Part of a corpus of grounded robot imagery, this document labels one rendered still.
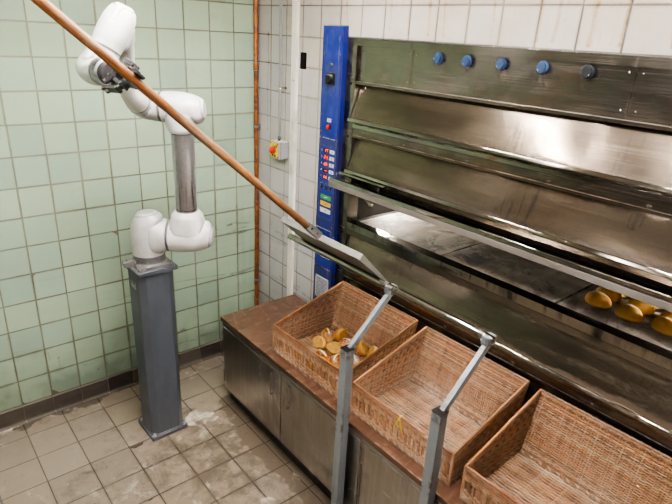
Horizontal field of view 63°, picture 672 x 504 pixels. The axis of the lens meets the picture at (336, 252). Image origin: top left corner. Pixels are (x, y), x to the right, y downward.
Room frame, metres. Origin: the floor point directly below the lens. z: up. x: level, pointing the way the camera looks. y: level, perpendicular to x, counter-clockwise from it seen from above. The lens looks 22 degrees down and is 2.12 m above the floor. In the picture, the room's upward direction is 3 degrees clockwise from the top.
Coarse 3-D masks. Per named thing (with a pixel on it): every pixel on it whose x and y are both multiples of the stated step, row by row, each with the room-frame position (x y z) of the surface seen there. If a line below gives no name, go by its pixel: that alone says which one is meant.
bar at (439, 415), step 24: (384, 288) 2.03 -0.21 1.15; (432, 312) 1.83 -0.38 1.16; (360, 336) 1.91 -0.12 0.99; (480, 336) 1.67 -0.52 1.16; (480, 360) 1.62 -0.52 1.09; (456, 384) 1.57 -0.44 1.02; (336, 432) 1.87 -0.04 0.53; (432, 432) 1.50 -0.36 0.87; (336, 456) 1.86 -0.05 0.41; (432, 456) 1.49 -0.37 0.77; (336, 480) 1.86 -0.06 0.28; (432, 480) 1.49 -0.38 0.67
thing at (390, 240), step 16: (352, 224) 2.75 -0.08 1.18; (384, 240) 2.56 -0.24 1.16; (400, 240) 2.53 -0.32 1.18; (416, 256) 2.40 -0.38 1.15; (432, 256) 2.34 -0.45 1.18; (448, 272) 2.25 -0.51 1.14; (464, 272) 2.19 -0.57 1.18; (480, 272) 2.18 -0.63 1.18; (496, 288) 2.06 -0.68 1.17; (512, 288) 2.04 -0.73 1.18; (528, 304) 1.94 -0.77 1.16; (544, 304) 1.90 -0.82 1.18; (560, 320) 1.84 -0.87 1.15; (576, 320) 1.80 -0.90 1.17; (592, 320) 1.79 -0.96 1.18; (608, 336) 1.70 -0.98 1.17; (624, 336) 1.69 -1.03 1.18; (640, 352) 1.62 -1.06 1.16; (656, 352) 1.59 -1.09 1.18
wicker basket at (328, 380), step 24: (336, 288) 2.69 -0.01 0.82; (312, 312) 2.58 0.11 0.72; (336, 312) 2.68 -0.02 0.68; (360, 312) 2.57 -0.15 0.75; (384, 312) 2.47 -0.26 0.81; (288, 336) 2.32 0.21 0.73; (312, 336) 2.56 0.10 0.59; (384, 336) 2.41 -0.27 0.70; (408, 336) 2.29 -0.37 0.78; (288, 360) 2.31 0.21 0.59; (312, 360) 2.18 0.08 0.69; (360, 360) 2.35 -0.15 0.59; (336, 384) 2.05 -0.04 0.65
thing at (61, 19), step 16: (32, 0) 1.53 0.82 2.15; (64, 16) 1.58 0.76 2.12; (80, 32) 1.60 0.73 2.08; (96, 48) 1.62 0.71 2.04; (112, 64) 1.65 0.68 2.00; (128, 80) 1.69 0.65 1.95; (160, 96) 1.75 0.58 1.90; (176, 112) 1.78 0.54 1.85; (192, 128) 1.81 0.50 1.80; (208, 144) 1.85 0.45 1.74; (224, 160) 1.90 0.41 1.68; (272, 192) 2.03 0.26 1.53; (288, 208) 2.08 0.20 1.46; (304, 224) 2.14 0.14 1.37
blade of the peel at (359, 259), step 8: (288, 224) 2.35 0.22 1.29; (296, 224) 2.33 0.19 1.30; (296, 232) 2.42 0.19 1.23; (304, 232) 2.26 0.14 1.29; (312, 240) 2.32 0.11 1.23; (320, 240) 2.18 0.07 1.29; (328, 240) 2.15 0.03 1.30; (328, 248) 2.24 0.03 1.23; (336, 248) 2.10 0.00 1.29; (344, 248) 2.08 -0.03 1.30; (344, 256) 2.15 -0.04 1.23; (352, 256) 2.02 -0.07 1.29; (360, 256) 2.00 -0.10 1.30; (360, 264) 2.08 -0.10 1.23; (368, 264) 2.03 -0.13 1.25; (376, 272) 2.06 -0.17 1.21
